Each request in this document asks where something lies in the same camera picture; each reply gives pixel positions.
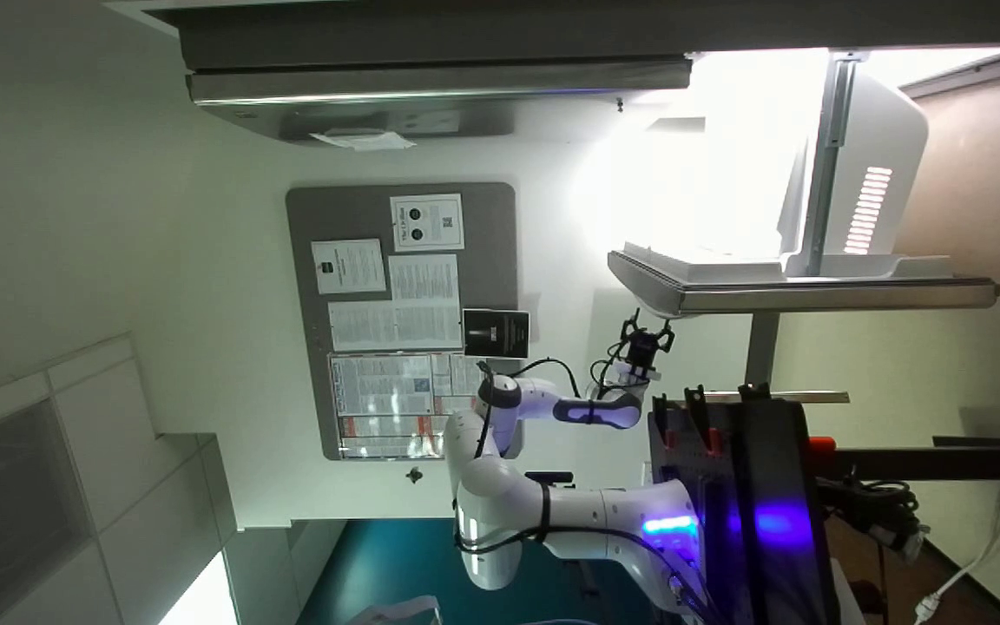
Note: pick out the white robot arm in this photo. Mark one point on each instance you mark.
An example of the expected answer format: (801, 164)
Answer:
(652, 533)

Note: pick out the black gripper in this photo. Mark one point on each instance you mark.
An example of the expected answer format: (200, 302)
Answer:
(645, 346)

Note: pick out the teal floor mat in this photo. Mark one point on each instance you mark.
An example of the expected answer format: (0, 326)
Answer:
(396, 560)

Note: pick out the white text sheet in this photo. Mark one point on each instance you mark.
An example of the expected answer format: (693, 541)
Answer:
(421, 309)

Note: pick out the grey notice board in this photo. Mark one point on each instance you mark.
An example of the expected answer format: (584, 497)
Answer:
(488, 260)

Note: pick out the white paper two black dots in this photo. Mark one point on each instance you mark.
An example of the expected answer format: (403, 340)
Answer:
(426, 224)

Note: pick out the black horizontal bar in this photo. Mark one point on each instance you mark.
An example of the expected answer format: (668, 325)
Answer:
(965, 460)

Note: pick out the red white poster sheet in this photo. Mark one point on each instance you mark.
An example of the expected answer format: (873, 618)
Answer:
(396, 404)

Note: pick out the white notice paper with logo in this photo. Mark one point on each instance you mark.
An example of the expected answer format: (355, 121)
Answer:
(349, 264)

